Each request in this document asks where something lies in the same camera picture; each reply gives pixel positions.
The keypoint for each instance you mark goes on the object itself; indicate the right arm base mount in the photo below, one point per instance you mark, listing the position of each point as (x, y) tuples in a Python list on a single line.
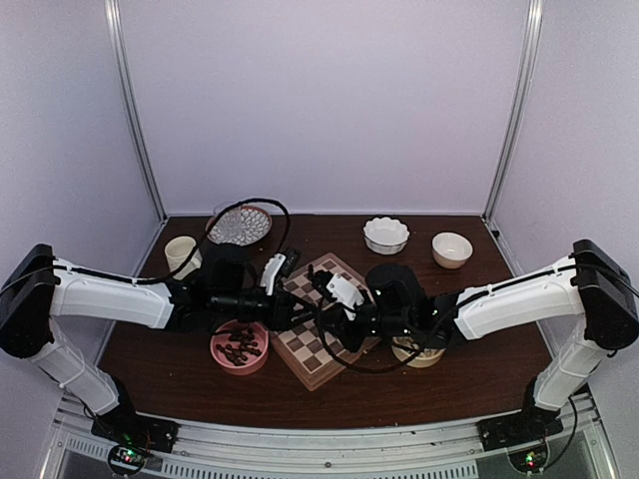
[(523, 435)]

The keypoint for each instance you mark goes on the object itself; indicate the cream spouted bowl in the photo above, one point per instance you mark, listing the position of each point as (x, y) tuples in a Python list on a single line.
[(404, 347)]

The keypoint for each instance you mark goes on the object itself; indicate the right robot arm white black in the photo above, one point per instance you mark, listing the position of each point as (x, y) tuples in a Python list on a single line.
[(587, 285)]

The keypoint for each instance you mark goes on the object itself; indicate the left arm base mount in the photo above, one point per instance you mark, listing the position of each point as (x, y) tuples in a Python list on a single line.
[(136, 437)]

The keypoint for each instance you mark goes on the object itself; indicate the front aluminium rail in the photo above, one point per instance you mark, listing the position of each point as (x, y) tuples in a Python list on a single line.
[(450, 449)]

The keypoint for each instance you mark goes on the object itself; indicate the right aluminium frame post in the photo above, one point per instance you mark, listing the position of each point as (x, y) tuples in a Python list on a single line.
[(526, 69)]

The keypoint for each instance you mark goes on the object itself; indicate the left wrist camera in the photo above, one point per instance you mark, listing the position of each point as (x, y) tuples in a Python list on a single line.
[(279, 266)]

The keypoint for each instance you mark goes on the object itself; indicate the wooden chess board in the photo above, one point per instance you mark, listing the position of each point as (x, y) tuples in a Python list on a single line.
[(301, 348)]

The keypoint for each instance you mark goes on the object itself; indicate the small cream round bowl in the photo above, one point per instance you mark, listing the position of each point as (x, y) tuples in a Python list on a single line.
[(450, 250)]

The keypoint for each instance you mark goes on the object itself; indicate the patterned ceramic plate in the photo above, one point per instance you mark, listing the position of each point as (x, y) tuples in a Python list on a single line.
[(256, 225)]

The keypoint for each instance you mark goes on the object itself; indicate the pink bowl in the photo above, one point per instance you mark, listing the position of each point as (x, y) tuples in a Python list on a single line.
[(240, 348)]

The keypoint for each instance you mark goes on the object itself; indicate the cream ribbed mug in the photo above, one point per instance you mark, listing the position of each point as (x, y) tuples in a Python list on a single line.
[(176, 252)]

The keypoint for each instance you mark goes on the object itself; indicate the left aluminium frame post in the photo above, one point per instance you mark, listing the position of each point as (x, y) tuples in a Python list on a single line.
[(116, 33)]

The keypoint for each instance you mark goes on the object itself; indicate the aluminium frame post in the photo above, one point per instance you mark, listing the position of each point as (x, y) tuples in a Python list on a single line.
[(116, 33), (526, 69)]

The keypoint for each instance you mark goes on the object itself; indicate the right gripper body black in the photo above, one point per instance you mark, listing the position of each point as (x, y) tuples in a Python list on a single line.
[(397, 324)]

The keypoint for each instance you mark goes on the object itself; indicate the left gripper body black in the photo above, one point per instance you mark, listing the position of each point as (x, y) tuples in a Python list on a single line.
[(228, 304)]

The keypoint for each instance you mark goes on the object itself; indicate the clear drinking glass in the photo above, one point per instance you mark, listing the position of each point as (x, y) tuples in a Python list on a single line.
[(229, 225)]

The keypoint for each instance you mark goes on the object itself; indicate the white scalloped bowl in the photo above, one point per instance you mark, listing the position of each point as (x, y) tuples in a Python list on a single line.
[(385, 235)]

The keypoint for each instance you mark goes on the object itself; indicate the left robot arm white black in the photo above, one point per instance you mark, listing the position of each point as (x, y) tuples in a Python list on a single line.
[(44, 287)]

